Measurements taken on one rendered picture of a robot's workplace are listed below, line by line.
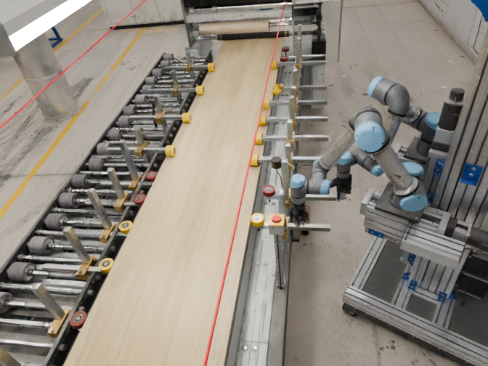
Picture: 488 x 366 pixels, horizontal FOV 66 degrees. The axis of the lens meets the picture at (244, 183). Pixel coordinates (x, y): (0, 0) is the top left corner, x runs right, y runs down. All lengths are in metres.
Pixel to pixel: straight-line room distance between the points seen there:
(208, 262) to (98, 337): 0.62
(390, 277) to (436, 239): 0.81
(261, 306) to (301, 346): 0.66
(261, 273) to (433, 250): 0.94
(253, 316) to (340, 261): 1.20
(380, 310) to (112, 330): 1.62
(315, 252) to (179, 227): 1.33
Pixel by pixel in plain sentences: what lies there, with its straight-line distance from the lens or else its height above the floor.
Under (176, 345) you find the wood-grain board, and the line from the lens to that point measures 1.82.
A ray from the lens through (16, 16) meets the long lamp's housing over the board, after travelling 0.68.
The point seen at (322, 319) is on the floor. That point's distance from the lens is 2.84.
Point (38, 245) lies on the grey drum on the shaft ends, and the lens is 2.63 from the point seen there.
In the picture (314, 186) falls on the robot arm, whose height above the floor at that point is 1.25.
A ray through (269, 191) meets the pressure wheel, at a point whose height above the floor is 0.91.
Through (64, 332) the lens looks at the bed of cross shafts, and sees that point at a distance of 2.18.
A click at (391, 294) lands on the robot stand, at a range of 2.76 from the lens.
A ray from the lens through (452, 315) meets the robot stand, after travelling 2.79.
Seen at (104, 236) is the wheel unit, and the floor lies 0.84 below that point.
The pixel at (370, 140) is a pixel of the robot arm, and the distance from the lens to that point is 1.63.
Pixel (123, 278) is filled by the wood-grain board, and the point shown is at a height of 0.90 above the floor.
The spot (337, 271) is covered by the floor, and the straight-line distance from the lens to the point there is 3.07.
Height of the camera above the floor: 2.48
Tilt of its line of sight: 41 degrees down
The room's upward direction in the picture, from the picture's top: 8 degrees counter-clockwise
